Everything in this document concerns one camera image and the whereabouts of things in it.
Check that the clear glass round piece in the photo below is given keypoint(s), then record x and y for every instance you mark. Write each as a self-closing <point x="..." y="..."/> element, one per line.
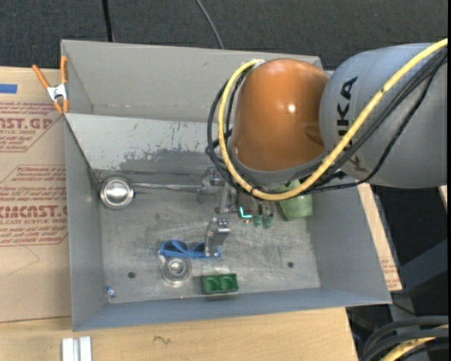
<point x="176" y="270"/>

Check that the dark green two-hole block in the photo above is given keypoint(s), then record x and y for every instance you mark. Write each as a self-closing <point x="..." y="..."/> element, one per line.
<point x="219" y="284"/>

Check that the small blue and white piece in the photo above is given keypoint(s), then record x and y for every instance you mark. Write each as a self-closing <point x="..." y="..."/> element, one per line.
<point x="111" y="291"/>

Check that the brown cardboard board red print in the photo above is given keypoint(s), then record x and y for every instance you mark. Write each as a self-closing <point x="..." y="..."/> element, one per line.
<point x="26" y="201"/>

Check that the blue sunglasses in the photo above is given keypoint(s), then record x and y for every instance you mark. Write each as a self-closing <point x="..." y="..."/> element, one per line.
<point x="176" y="249"/>

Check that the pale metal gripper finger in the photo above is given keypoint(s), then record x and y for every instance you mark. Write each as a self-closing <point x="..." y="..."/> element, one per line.
<point x="211" y="176"/>
<point x="216" y="235"/>

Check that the grey metal bin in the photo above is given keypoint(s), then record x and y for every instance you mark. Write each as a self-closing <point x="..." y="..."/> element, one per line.
<point x="143" y="209"/>

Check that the shiny silver metal ladle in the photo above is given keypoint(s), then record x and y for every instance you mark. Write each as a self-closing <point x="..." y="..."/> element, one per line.
<point x="116" y="193"/>

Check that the pale green cup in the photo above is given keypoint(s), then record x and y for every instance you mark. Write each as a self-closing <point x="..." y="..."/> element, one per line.
<point x="297" y="206"/>

